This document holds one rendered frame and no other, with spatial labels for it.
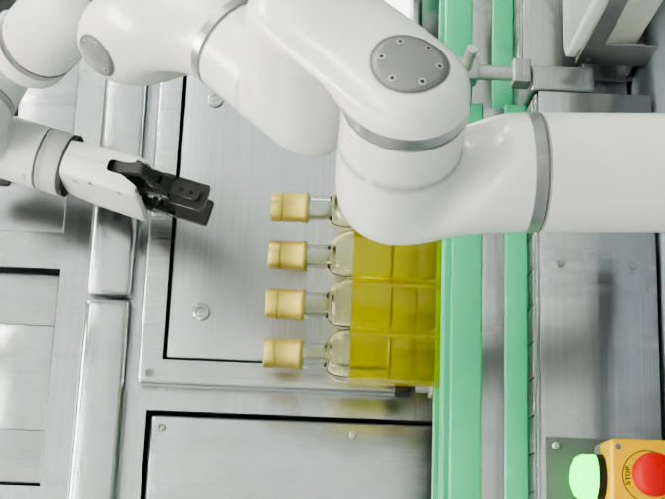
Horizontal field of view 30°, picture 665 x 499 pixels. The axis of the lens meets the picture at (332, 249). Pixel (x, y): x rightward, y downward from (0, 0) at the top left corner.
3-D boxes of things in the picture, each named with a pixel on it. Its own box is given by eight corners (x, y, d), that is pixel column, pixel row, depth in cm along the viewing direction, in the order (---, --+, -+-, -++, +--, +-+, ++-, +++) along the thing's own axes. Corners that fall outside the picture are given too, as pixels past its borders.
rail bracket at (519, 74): (513, 99, 145) (406, 94, 144) (539, 38, 128) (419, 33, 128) (513, 123, 144) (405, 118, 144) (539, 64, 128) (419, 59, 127)
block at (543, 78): (576, 94, 143) (516, 92, 143) (595, 61, 134) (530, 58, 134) (577, 124, 142) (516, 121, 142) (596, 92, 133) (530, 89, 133)
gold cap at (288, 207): (309, 198, 147) (272, 196, 147) (309, 188, 144) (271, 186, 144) (308, 227, 146) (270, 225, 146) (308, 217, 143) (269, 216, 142)
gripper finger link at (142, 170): (97, 175, 144) (141, 194, 146) (115, 162, 137) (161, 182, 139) (101, 165, 144) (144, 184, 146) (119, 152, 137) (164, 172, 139)
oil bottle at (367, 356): (508, 343, 144) (324, 336, 144) (516, 333, 139) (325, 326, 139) (508, 391, 143) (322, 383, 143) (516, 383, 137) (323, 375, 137)
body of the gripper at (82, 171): (57, 205, 150) (145, 232, 149) (41, 177, 140) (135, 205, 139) (79, 149, 152) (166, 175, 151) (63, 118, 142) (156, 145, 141)
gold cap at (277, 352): (303, 342, 143) (264, 340, 143) (303, 336, 139) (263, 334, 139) (301, 372, 142) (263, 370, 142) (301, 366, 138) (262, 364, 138)
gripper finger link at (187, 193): (146, 196, 142) (202, 213, 142) (143, 187, 139) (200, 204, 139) (155, 171, 143) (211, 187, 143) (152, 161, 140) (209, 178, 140)
